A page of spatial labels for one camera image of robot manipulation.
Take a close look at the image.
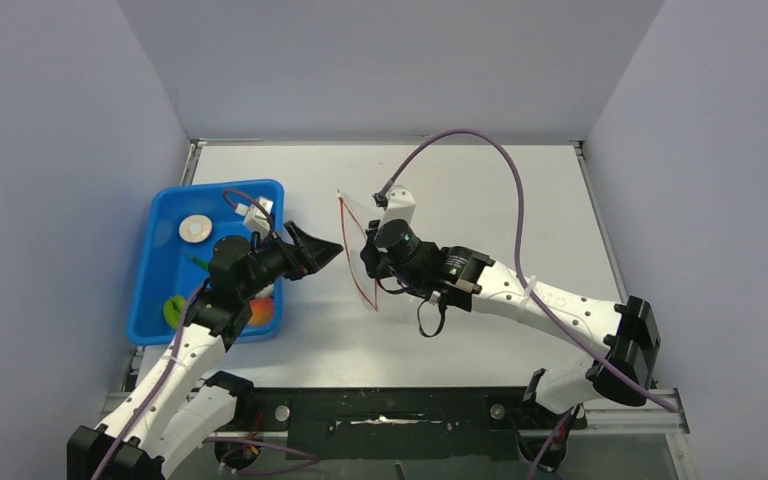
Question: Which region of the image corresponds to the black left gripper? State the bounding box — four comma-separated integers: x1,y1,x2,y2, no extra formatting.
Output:
239,221,342,301

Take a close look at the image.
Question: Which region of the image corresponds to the white toy garlic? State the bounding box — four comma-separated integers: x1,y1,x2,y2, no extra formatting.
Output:
255,284,275,299

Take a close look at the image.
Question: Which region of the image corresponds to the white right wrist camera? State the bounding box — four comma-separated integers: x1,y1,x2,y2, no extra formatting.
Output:
373,185,416,226

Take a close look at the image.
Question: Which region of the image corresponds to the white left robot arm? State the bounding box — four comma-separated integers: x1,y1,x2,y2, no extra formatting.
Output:
66,221,344,479

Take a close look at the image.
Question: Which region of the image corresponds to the white round toy slice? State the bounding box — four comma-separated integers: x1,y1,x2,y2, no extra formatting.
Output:
178,214,213,244

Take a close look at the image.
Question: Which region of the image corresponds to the red yellow toy peach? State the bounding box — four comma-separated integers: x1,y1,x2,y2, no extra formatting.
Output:
248,297,275,327

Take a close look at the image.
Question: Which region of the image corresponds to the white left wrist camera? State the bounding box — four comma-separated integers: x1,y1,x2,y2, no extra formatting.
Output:
234,197,274,237

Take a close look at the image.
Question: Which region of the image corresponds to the blue plastic bin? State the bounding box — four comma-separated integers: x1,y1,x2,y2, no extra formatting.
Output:
126,179,285,346

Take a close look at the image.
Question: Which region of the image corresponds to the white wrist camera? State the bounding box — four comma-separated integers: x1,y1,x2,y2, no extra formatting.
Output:
234,197,274,237
373,185,416,226

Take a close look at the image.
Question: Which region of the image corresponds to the clear zip top bag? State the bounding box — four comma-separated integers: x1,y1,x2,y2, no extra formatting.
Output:
336,188,425,326

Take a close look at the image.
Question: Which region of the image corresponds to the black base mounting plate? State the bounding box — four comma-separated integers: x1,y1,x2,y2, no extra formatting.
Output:
220,387,560,461

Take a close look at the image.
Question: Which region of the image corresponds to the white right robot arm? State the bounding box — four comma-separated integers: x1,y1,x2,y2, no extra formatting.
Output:
360,219,660,427

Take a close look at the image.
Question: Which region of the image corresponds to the green toy chili pepper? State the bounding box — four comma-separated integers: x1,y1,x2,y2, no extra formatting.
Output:
189,256,209,271

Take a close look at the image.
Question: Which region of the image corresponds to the green toy leaf vegetable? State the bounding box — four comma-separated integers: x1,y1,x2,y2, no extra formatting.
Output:
162,295,187,330

